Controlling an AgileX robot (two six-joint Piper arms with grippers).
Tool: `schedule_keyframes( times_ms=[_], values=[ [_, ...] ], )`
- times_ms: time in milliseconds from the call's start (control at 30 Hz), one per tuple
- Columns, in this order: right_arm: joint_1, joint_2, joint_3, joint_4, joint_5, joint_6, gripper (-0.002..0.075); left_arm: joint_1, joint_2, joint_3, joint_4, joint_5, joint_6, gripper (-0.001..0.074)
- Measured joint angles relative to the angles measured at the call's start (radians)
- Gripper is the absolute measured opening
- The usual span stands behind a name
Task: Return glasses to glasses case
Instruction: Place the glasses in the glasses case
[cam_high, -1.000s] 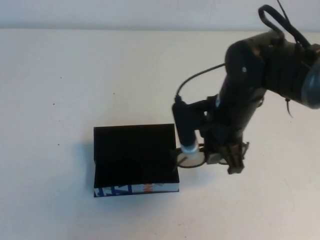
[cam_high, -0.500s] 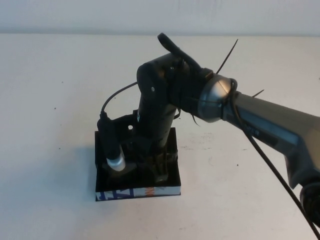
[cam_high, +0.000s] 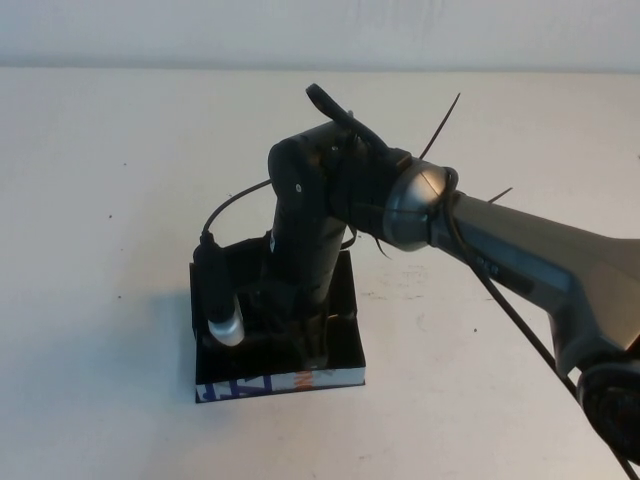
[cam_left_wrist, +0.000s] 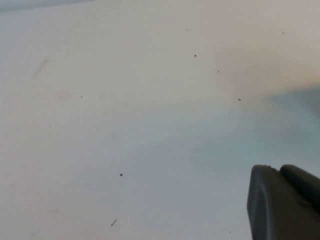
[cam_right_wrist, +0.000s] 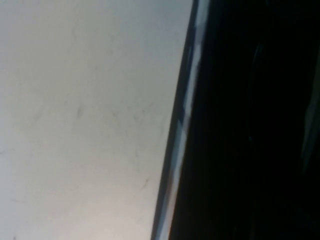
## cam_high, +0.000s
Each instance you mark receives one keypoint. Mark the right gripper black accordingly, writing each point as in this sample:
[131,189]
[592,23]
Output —
[305,270]

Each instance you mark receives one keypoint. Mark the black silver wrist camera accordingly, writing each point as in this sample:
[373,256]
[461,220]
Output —
[220,300]

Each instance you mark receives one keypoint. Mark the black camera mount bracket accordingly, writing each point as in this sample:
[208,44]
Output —
[245,260]

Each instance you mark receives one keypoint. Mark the black patterned glasses case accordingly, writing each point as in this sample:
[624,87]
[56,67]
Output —
[240,387]

